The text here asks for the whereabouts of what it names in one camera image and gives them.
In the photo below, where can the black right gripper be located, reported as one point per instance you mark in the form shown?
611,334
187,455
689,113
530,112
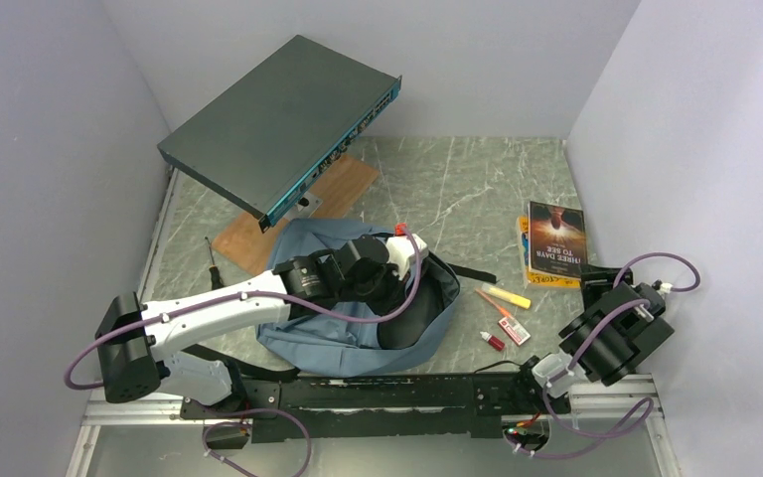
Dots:
589,289

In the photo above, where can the dark cover book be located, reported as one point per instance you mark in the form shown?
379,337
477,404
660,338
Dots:
557,240

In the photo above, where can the yellow bottom book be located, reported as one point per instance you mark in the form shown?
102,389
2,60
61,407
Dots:
534,278

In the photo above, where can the blue backpack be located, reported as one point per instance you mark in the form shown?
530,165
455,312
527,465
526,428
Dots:
322,345

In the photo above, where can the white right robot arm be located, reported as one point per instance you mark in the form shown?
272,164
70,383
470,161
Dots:
621,325

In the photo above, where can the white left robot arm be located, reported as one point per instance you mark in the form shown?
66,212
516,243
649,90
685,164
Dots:
144,348

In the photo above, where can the yellow highlighter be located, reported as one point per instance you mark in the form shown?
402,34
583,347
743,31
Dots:
505,295

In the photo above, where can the red white eraser box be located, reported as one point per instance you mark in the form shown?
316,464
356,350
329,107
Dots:
514,330

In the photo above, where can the wooden board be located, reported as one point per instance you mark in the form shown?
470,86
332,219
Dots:
330,197

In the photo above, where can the black yellow screwdriver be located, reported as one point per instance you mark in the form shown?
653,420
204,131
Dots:
216,279

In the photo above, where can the aluminium frame rail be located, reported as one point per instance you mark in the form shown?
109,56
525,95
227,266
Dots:
583,402

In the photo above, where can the grey network switch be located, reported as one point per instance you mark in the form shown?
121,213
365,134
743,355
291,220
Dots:
264,141

